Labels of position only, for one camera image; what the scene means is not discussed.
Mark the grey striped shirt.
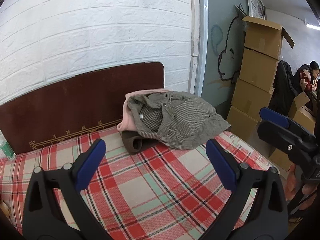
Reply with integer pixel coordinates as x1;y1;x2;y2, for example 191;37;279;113
127;91;231;150

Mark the bottom cardboard box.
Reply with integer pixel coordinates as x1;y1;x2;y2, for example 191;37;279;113
227;106;258;142

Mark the black jacket on chair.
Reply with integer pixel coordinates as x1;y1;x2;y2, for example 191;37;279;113
268;61;298;115

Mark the open cardboard box right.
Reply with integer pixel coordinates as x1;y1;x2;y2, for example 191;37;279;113
288;92;316;134

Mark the open cardboard box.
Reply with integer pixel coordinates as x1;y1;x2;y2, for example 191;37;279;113
288;92;316;134
242;16;295;60

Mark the seated person in background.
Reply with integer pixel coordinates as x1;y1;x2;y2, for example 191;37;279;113
292;61;319;96

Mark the top open cardboard box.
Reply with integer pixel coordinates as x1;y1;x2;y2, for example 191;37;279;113
242;16;295;60

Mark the green label water bottle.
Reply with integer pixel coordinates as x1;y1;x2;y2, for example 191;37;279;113
0;132;16;160

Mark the red plaid bed sheet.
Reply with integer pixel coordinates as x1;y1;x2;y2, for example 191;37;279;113
0;126;276;240

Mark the dark brown wooden headboard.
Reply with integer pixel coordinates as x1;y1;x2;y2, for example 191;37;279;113
1;62;164;154

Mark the dark brown hoodie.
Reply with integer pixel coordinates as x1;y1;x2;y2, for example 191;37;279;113
121;131;158;155

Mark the pink sweater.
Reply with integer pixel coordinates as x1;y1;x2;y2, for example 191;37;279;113
117;88;168;132

